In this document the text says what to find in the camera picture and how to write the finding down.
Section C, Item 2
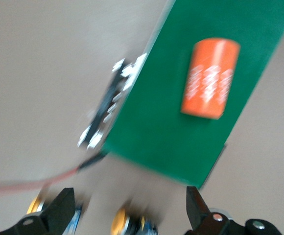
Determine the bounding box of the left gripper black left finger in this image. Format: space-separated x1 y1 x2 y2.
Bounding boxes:
0 187 76 235

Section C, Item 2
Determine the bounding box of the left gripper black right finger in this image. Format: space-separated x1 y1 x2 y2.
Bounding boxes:
184 186 284 235

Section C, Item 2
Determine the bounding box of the orange cylinder white print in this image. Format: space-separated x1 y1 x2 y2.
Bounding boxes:
180 37 241 120

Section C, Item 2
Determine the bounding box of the green conveyor belt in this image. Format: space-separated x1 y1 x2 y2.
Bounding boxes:
77 0 284 190

